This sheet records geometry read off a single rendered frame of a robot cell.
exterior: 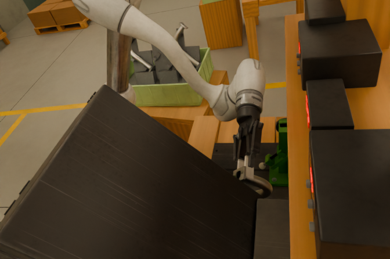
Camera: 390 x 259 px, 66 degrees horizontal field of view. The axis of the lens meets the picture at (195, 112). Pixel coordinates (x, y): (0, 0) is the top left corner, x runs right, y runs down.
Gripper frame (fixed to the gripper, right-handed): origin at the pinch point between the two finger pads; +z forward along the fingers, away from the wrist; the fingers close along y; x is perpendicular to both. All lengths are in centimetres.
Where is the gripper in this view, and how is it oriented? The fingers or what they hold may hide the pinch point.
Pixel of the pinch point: (245, 169)
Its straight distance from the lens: 90.7
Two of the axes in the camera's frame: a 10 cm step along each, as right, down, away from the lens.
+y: 4.6, -4.1, -7.9
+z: -1.4, 8.4, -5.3
